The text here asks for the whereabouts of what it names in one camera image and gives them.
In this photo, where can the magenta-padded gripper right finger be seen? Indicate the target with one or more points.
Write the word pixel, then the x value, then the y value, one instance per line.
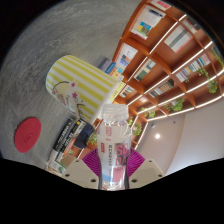
pixel 146 171

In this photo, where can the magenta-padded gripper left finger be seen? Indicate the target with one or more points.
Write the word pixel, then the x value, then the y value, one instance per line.
pixel 78 173

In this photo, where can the clear plastic drink bottle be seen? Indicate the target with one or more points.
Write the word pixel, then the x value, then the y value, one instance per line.
pixel 113 150

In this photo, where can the tall green white carton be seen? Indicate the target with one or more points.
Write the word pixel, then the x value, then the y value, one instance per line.
pixel 56 166

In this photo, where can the recessed ceiling light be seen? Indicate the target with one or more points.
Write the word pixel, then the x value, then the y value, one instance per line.
pixel 157 136

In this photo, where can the stack of dark books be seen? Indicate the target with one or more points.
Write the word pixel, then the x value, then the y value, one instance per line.
pixel 65 136

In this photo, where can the chair with dark jacket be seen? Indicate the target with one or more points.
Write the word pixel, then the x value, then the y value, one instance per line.
pixel 83 133

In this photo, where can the flat round red coaster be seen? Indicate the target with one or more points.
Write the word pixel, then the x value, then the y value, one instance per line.
pixel 27 135

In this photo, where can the yellow striped white mug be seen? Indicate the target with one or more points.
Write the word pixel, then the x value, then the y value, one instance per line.
pixel 83 80

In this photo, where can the wooden shelf unit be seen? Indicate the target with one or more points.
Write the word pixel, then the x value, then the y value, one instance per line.
pixel 166 60

